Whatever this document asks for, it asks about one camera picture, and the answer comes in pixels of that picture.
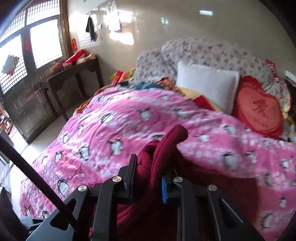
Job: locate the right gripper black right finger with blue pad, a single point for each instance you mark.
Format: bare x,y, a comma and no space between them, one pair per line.
204,207

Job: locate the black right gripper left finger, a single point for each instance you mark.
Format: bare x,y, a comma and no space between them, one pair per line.
95,209

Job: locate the dark red fleece garment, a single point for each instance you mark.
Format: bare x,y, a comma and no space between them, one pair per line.
141,219

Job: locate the pink penguin blanket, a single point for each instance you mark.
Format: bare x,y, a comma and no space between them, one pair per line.
257,173

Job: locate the red heart cushion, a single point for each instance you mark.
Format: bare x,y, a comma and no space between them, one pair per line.
258,110

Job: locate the white pillow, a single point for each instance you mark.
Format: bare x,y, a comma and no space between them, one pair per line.
218,85

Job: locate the yellow red folded cloth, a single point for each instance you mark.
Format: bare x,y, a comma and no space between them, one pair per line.
200,100

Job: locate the red items by bed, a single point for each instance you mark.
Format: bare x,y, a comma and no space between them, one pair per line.
120,76

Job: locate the red box on table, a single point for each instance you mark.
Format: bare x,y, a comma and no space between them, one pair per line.
74,57

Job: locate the lattice window door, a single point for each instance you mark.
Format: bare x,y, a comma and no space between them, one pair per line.
32,42

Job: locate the dark cloth on hook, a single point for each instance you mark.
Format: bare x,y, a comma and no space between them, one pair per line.
90,28

